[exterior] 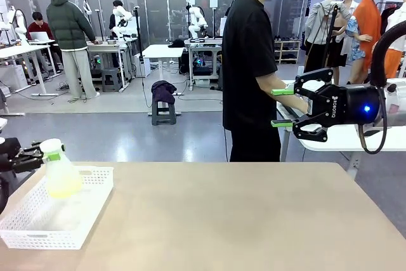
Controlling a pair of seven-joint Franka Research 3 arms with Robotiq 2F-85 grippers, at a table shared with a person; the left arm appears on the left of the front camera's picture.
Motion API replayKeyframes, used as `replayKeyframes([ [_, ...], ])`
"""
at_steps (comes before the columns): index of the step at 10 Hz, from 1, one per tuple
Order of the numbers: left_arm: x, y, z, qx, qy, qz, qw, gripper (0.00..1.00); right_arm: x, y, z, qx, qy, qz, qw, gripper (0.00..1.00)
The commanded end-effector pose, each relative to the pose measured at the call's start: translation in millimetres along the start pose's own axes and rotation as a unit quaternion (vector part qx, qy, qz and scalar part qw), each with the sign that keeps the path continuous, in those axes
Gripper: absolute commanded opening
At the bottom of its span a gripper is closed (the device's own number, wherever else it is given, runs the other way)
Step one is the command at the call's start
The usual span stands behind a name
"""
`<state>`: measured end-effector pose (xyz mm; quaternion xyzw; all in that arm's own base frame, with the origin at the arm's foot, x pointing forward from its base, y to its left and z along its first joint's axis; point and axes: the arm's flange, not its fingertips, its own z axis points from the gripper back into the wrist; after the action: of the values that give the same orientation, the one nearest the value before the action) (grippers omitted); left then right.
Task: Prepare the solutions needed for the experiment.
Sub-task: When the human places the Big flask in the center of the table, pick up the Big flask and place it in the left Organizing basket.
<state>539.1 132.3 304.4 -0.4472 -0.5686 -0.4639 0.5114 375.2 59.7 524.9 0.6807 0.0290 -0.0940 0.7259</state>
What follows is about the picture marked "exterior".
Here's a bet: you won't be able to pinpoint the silver laptop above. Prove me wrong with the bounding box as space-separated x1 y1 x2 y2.
29 31 56 43

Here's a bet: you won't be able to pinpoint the small white desk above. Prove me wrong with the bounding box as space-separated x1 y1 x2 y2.
142 44 185 96

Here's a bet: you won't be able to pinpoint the grey step stool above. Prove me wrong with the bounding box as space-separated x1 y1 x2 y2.
101 67 123 93

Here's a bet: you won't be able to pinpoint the person in black t-shirt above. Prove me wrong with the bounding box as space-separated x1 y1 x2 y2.
221 0 283 162

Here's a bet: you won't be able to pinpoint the dark purple cloth bundle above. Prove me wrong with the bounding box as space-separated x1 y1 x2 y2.
150 80 178 105

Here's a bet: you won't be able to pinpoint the person's right forearm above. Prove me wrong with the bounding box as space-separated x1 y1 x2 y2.
255 72 302 110

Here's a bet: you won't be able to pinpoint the seated man in red sweater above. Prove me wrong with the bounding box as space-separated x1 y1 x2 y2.
25 11 64 75

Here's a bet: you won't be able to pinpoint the black tripod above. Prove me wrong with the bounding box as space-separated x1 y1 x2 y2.
317 1 342 74

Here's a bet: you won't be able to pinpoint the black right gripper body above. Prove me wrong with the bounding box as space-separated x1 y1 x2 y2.
309 84 382 126

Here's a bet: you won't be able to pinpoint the long white desk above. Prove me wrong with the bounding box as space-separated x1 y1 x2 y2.
0 44 60 97

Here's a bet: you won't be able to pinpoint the dark garments on rack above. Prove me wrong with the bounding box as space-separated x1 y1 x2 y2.
379 1 405 27

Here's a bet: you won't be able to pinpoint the white framed workbench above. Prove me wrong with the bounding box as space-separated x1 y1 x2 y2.
183 37 223 91
87 41 131 91

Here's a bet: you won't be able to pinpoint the mannequin in orange trousers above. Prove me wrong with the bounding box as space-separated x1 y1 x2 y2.
372 0 406 79

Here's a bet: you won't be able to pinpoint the white perforated plastic basket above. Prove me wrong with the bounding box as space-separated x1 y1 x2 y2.
0 166 114 250

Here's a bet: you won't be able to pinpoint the white shoe rack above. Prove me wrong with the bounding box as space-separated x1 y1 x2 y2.
274 39 301 64

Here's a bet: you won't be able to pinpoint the grey plastic stool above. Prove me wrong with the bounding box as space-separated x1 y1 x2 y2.
151 99 177 126

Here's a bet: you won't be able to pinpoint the mannequin in orange dress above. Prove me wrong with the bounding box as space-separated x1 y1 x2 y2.
344 0 386 85

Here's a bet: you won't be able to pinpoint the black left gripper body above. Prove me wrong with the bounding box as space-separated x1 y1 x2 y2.
0 137 23 172

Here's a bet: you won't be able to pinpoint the mannequin in grey shirt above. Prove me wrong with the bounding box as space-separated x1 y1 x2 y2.
301 0 353 82

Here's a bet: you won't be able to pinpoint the white side table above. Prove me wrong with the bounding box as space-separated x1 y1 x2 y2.
275 79 406 170

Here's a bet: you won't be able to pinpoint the person's right hand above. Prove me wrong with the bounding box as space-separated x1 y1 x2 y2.
293 97 310 115

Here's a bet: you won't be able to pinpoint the translucent plastic erlenmeyer flask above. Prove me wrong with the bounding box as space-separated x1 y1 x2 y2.
43 149 84 198

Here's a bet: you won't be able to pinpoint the white background robot with hoses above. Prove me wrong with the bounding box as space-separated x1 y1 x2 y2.
0 6 29 46

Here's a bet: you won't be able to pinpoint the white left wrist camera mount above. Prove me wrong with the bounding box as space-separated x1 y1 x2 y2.
0 117 8 145

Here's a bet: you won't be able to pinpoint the man in green puffer jacket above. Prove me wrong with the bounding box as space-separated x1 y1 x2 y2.
46 0 100 100

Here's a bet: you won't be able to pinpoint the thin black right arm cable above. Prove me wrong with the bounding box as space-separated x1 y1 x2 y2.
359 86 389 155

